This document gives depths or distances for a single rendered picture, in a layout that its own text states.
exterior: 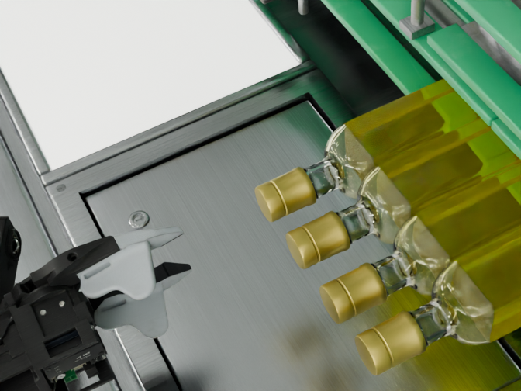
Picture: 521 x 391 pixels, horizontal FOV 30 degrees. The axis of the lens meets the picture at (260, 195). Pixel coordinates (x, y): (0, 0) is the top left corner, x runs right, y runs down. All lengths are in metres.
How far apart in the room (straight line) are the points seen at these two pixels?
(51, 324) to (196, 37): 0.52
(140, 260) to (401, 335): 0.21
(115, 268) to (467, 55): 0.35
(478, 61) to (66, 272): 0.39
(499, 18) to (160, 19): 0.54
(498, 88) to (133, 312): 0.36
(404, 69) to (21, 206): 0.43
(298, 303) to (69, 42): 0.48
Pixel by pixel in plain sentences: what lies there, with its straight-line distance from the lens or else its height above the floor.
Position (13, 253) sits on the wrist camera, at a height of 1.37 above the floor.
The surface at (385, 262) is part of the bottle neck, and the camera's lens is 0.79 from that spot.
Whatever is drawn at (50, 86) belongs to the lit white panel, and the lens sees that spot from 1.18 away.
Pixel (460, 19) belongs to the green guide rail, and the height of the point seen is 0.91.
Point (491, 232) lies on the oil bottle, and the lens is 0.80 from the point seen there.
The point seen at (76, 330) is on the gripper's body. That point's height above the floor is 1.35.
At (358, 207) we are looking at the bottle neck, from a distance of 0.82.
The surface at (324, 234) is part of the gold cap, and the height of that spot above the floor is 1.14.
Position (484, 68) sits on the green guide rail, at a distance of 0.87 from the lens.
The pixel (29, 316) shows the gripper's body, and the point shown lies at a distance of 0.78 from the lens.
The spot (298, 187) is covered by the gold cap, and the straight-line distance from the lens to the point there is 0.84.
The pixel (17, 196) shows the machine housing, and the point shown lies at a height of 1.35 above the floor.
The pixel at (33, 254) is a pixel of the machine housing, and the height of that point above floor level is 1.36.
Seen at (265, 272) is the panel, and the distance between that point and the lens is 0.96.
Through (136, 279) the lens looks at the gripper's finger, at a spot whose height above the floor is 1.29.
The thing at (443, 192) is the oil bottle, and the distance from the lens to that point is 0.82.
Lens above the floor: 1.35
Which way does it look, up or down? 13 degrees down
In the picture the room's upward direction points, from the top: 115 degrees counter-clockwise
